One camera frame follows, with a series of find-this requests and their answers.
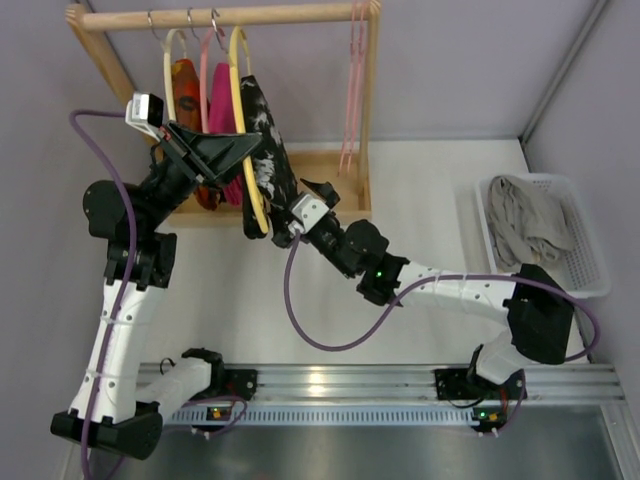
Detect yellow hanger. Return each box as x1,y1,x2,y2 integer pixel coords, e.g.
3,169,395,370
204,9,269,239

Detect black white patterned trousers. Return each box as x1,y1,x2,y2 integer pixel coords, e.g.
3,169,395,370
240,75,299,228

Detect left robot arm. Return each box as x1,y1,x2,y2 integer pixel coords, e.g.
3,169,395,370
51,121,263,460

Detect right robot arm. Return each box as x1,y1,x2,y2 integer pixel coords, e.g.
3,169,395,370
276,182,574,386

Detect magenta trousers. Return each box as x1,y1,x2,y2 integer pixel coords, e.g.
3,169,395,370
207,63,243,207

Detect orange patterned trousers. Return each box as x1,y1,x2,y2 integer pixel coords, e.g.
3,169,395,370
171,59,220,211

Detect pink hanger with trousers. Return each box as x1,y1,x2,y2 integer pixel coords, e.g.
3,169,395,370
187,8,215,133

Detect cream hanger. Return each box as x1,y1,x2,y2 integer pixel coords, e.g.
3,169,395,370
147,10,188,121

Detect empty pink hanger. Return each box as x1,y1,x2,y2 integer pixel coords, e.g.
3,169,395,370
338,1,366,175

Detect wooden clothes rack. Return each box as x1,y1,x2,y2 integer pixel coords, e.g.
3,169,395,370
65,1,381,223

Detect grey cloth in basket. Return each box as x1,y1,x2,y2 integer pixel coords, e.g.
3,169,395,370
486,175,575,270

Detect white plastic basket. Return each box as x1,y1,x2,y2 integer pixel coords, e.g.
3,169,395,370
473,172,612,301

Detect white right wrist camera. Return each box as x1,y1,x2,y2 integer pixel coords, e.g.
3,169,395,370
288,193,330,235

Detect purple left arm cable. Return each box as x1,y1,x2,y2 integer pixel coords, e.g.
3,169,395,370
67,109,249,480

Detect aluminium mounting rail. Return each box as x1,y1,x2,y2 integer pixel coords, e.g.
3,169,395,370
233,364,625,405

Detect grey slotted cable duct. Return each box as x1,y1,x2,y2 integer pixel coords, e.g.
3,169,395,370
167,404,502,427

